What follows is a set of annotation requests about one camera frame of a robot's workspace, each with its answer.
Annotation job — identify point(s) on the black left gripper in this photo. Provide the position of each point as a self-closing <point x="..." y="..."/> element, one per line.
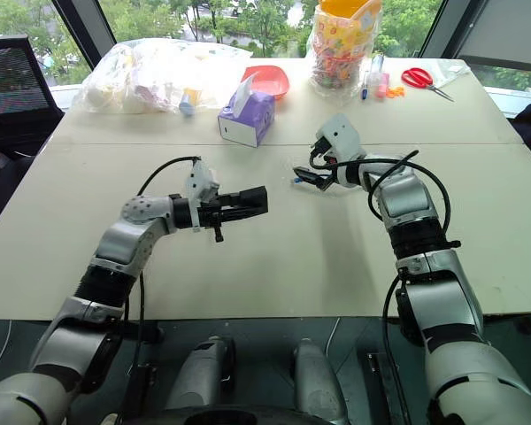
<point x="212" y="213"/>

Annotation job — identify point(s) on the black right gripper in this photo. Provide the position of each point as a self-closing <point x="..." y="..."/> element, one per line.
<point x="322" y="152"/>

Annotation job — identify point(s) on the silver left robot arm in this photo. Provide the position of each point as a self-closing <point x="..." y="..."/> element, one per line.
<point x="115" y="248"/>

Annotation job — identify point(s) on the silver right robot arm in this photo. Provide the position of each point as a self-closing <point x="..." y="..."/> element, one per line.
<point x="442" y="292"/>

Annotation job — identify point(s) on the black rounded robot base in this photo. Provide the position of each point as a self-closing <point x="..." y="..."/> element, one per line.
<point x="248" y="416"/>

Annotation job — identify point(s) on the purple tissue box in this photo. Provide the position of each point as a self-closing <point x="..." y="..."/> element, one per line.
<point x="248" y="119"/>

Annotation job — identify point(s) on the blue pen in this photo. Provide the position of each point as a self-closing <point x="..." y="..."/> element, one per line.
<point x="364" y="88"/>

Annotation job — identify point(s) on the red plastic bowl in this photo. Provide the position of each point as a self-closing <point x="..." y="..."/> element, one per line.
<point x="272" y="82"/>

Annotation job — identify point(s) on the small blue yellow bottle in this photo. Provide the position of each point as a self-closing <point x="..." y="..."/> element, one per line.
<point x="189" y="101"/>

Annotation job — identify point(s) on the pink small bottle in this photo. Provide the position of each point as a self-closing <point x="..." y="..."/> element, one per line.
<point x="382" y="86"/>

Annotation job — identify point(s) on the orange small clips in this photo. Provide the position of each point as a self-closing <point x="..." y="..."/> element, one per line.
<point x="396" y="92"/>

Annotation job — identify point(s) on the colourful snack bag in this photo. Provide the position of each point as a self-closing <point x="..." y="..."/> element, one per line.
<point x="340" y="48"/>

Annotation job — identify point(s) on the red scissors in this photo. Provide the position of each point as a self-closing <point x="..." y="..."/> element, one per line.
<point x="418" y="77"/>

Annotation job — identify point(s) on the clear bag of white items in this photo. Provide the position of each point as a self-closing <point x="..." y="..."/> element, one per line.
<point x="150" y="75"/>

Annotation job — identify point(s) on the silver rounded robot leg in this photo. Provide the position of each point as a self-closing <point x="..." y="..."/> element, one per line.
<point x="201" y="376"/>
<point x="316" y="380"/>

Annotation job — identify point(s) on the clear plastic sheet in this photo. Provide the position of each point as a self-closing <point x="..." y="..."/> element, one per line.
<point x="451" y="71"/>

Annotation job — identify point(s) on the black mesh chair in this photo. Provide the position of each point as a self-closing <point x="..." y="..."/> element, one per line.
<point x="9" y="88"/>

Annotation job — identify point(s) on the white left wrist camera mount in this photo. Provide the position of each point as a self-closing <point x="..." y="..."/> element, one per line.
<point x="200" y="179"/>

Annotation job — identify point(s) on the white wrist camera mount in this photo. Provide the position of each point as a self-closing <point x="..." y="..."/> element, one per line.
<point x="341" y="135"/>
<point x="200" y="179"/>

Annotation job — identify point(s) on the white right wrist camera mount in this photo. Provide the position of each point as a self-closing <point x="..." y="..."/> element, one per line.
<point x="341" y="135"/>

